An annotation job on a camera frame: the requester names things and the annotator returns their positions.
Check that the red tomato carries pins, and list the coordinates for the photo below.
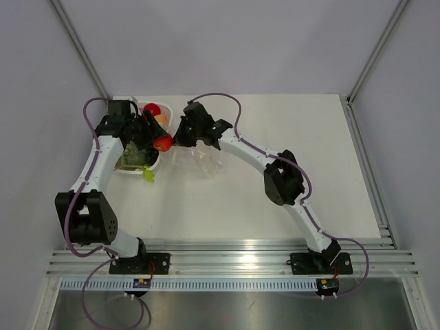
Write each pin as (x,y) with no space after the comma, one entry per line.
(152,108)

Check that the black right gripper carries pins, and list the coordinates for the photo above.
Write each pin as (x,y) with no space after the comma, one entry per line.
(180,138)

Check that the aluminium front rail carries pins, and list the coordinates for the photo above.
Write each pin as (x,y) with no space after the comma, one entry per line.
(267,257)

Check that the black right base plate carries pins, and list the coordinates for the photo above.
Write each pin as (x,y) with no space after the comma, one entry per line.
(302,264)

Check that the white slotted cable duct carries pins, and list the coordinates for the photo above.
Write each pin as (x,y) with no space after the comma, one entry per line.
(192,284)

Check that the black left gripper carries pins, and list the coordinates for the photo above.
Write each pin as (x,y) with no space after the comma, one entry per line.
(153,130)

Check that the peach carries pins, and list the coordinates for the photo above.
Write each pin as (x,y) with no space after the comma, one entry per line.
(162,120)

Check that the red apple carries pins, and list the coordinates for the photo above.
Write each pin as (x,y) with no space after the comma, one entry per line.
(163,144)

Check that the clear zip top bag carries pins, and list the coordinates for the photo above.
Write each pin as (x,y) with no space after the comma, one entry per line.
(199,161)

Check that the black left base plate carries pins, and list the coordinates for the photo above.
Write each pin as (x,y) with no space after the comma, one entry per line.
(152,263)

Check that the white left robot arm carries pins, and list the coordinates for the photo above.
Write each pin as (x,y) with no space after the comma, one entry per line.
(86,217)

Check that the green lettuce leaf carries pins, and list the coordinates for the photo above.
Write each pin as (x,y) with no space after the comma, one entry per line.
(148,174)

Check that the right aluminium side rail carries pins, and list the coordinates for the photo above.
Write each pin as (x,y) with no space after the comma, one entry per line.
(372,186)

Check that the right aluminium frame post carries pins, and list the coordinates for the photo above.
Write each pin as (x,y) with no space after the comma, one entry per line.
(378,48)

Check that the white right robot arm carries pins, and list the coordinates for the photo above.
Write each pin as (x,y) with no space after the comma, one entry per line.
(285,183)

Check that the aluminium frame post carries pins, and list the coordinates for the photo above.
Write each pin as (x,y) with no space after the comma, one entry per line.
(72,34)
(378,48)

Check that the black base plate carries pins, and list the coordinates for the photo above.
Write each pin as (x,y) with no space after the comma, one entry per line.
(302,264)
(152,263)

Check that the left aluminium frame post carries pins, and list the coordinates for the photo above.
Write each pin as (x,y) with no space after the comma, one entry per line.
(72,34)

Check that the dark grape bunch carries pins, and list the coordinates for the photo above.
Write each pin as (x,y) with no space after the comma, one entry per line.
(151,156)

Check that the green netted melon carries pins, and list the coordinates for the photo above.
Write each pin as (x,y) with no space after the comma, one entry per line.
(133,156)

